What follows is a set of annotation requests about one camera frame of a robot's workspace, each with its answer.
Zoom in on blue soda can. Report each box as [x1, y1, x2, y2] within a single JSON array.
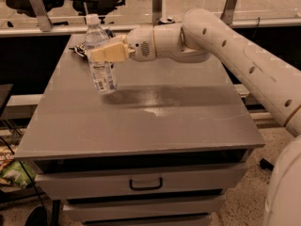
[[158, 17, 175, 25]]

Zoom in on middle metal bracket post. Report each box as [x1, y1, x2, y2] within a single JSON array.
[[151, 0, 163, 24]]

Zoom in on black stand leg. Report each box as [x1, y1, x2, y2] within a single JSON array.
[[260, 158, 274, 171]]

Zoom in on grey drawer cabinet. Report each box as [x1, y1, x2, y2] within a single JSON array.
[[16, 49, 263, 226]]

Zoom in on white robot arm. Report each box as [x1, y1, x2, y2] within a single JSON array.
[[88, 8, 301, 226]]

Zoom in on green snack bag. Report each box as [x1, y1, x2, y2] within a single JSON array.
[[0, 161, 37, 188]]

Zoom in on right metal bracket post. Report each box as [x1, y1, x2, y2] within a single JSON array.
[[220, 0, 238, 24]]

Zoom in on crumpled blue chip bag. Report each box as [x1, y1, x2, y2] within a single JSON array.
[[69, 27, 116, 58]]

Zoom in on left metal bracket post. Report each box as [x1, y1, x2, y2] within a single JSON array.
[[29, 0, 53, 32]]

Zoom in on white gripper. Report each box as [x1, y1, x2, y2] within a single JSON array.
[[87, 26, 156, 62]]

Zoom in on black drawer handle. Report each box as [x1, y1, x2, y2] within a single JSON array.
[[129, 177, 163, 191]]

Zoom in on metal bracket post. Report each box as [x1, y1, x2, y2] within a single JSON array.
[[29, 0, 53, 32], [151, 0, 163, 24], [220, 0, 238, 24]]

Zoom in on clear plastic water bottle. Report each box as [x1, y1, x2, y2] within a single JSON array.
[[85, 14, 117, 94]]

